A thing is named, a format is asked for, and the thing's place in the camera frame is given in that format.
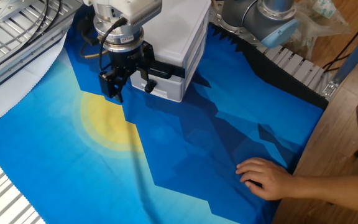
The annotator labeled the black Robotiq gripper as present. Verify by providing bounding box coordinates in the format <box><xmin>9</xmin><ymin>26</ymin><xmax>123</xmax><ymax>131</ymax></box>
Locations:
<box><xmin>98</xmin><ymin>42</ymin><xmax>156</xmax><ymax>103</ymax></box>

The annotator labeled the white drawer with black handle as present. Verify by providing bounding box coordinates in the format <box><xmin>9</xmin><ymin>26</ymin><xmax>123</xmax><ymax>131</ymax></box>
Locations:
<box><xmin>128</xmin><ymin>57</ymin><xmax>186</xmax><ymax>83</ymax></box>

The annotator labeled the white plastic drawer cabinet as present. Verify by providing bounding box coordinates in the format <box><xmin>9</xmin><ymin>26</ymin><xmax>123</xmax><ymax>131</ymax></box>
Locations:
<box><xmin>128</xmin><ymin>0</ymin><xmax>213</xmax><ymax>103</ymax></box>

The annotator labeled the person's bare forearm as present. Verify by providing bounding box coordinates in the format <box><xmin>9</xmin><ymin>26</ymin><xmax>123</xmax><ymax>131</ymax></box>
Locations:
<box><xmin>289</xmin><ymin>173</ymin><xmax>358</xmax><ymax>215</ymax></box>

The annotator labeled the person's bare hand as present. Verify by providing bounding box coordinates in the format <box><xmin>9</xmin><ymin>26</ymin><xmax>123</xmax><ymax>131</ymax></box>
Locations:
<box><xmin>235</xmin><ymin>157</ymin><xmax>295</xmax><ymax>202</ymax></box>

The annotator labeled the blue cloth with yellow sun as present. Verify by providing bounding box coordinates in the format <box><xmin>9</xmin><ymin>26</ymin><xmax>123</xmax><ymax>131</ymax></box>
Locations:
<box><xmin>0</xmin><ymin>23</ymin><xmax>329</xmax><ymax>224</ymax></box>

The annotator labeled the silver perforated metal plate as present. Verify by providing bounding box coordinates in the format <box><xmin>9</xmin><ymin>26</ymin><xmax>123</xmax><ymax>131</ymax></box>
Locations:
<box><xmin>0</xmin><ymin>0</ymin><xmax>39</xmax><ymax>23</ymax></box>

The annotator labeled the clear plastic bag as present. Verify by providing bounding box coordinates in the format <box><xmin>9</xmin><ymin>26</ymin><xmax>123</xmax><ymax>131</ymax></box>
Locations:
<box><xmin>290</xmin><ymin>0</ymin><xmax>352</xmax><ymax>52</ymax></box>

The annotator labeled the tan stiff cable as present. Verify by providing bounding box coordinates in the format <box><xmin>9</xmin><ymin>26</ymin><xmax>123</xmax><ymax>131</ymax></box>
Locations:
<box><xmin>79</xmin><ymin>40</ymin><xmax>110</xmax><ymax>60</ymax></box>

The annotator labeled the black table cable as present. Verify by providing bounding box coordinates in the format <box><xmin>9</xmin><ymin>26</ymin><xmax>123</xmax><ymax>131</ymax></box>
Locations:
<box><xmin>11</xmin><ymin>0</ymin><xmax>64</xmax><ymax>47</ymax></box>
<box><xmin>0</xmin><ymin>0</ymin><xmax>51</xmax><ymax>62</ymax></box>

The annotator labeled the black floor cable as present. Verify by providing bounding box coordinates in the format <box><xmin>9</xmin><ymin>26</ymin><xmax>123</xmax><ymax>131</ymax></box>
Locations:
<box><xmin>321</xmin><ymin>9</ymin><xmax>358</xmax><ymax>74</ymax></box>

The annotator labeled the grey aluminium frame beam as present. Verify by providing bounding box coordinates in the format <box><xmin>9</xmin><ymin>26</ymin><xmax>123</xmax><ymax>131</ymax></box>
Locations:
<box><xmin>321</xmin><ymin>20</ymin><xmax>358</xmax><ymax>99</ymax></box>

